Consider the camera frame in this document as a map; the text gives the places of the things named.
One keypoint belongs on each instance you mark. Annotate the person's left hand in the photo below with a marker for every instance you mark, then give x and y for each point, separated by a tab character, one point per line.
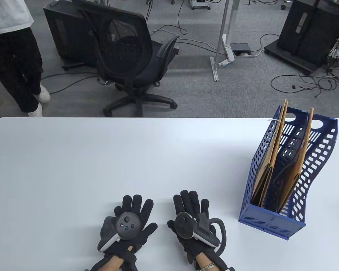
147	229

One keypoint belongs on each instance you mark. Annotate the person's right hand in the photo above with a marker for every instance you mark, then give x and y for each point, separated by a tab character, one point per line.
189	203

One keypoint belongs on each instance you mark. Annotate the brown paper document pouch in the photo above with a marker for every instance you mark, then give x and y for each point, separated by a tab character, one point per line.
261	180
295	169
282	124

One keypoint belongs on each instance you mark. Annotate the person's right forearm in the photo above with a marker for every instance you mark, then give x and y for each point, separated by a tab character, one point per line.
203	258

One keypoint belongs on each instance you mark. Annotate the person's left forearm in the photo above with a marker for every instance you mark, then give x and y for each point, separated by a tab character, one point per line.
113	265

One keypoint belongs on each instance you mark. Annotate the grey white tracking controller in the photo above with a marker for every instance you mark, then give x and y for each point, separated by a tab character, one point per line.
127	225
186	225

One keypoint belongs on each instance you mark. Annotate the blue plastic file holder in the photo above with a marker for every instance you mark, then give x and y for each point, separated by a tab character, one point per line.
271	223

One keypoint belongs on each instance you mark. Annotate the black mesh office chair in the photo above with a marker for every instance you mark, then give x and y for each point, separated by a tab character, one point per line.
147	70

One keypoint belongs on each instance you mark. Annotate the white power strip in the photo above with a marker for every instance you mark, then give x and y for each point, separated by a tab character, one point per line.
230	55

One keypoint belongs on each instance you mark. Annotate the flat black floor box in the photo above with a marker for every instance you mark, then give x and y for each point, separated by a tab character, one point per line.
241	46

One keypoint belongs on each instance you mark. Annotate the black wheeled platform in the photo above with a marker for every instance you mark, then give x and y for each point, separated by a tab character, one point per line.
288	58

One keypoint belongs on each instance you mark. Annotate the metal desk leg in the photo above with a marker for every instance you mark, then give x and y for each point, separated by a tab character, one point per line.
225	25

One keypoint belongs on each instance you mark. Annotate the white wheeled stand base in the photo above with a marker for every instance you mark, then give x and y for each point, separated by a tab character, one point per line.
200	6

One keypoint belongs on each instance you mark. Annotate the tall black equipment cabinet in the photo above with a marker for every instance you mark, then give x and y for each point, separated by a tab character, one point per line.
308	31

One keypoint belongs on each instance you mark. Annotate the black computer cabinet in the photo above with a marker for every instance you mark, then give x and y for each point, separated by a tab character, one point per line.
59	34

